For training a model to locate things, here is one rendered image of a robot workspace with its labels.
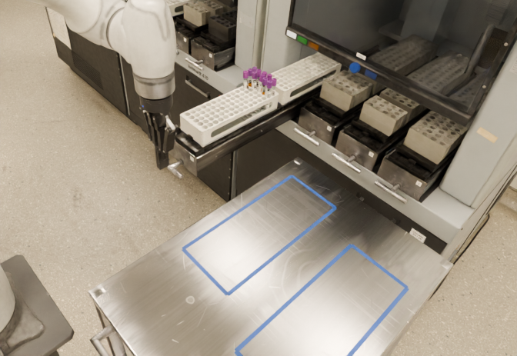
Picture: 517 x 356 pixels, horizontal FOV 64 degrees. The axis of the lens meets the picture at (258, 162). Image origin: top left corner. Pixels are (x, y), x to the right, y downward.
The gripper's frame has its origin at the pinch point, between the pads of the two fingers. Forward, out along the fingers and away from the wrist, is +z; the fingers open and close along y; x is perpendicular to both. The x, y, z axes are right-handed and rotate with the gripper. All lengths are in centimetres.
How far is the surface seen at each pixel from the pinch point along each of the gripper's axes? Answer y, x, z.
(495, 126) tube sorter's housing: -59, -55, -19
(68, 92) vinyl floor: 164, -37, 80
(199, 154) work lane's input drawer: -5.8, -7.9, -0.2
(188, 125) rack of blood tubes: 1.1, -9.5, -5.0
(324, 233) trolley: -45.2, -11.4, -1.8
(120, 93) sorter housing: 111, -46, 57
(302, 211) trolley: -37.7, -12.7, -1.9
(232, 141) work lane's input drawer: -6.8, -18.9, 0.5
